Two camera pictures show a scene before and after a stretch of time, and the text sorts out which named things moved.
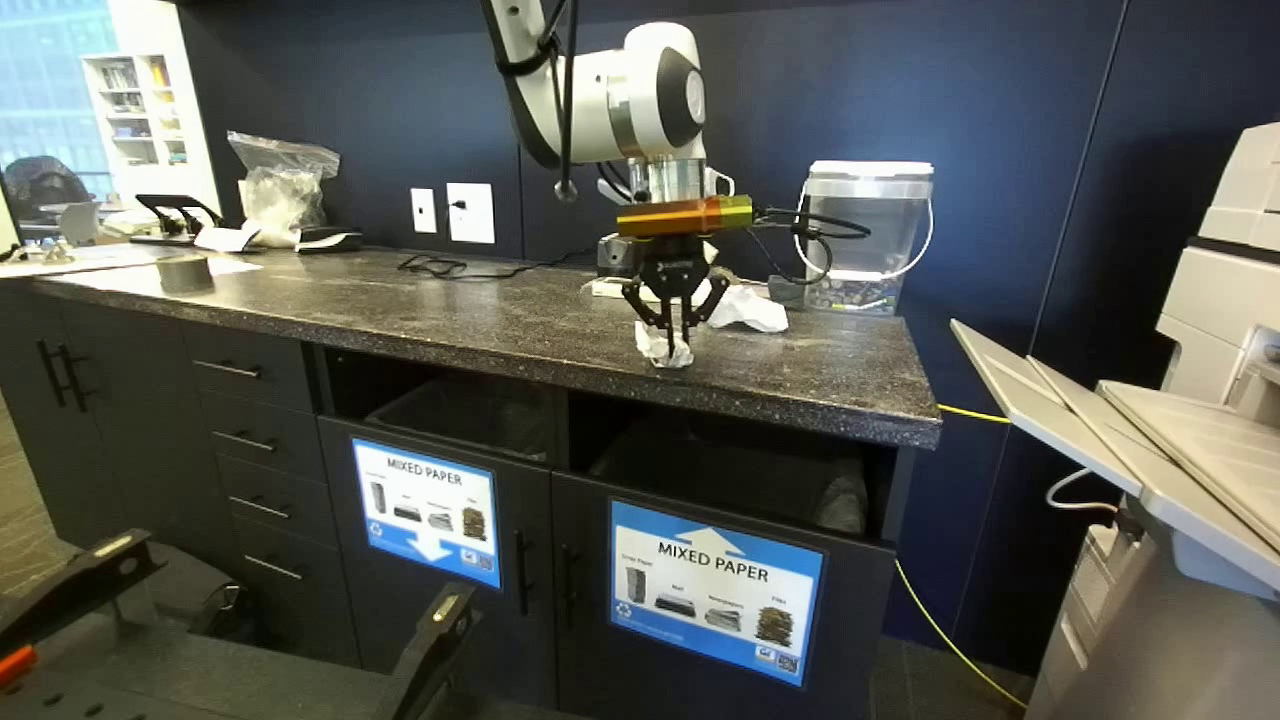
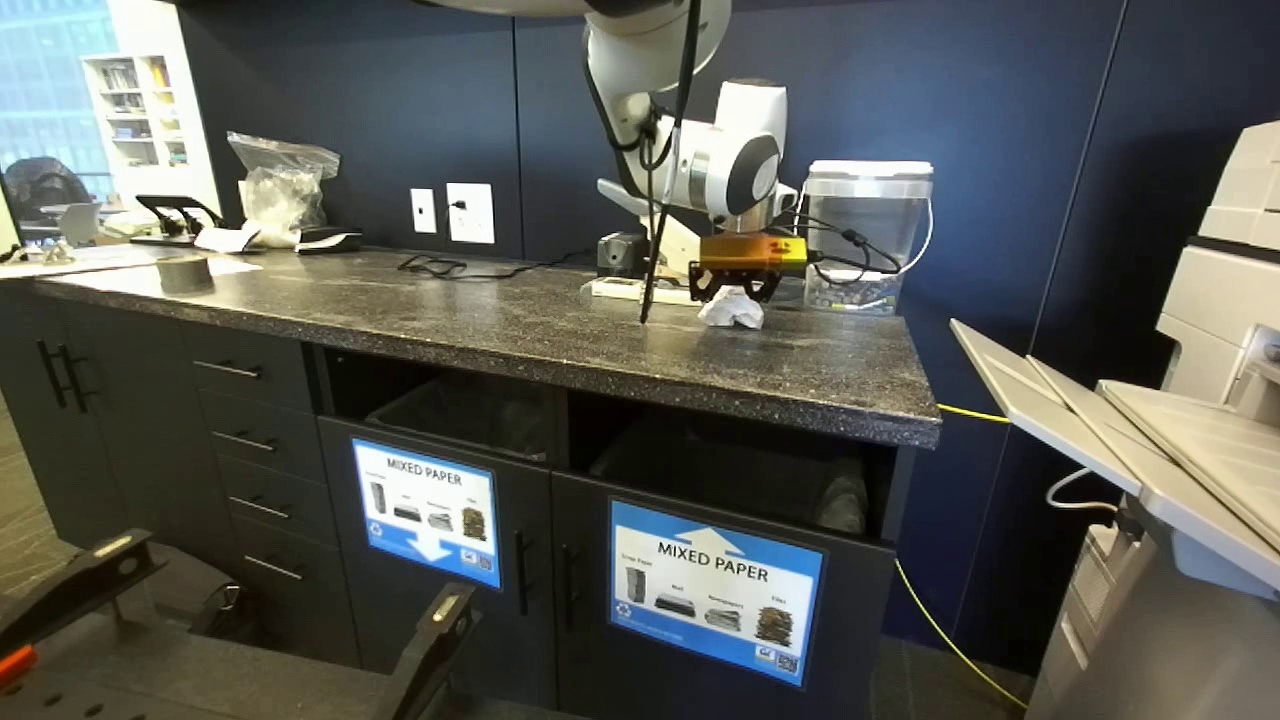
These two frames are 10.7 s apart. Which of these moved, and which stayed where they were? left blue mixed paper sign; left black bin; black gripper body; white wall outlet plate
Moved: black gripper body
Stayed: left blue mixed paper sign; left black bin; white wall outlet plate
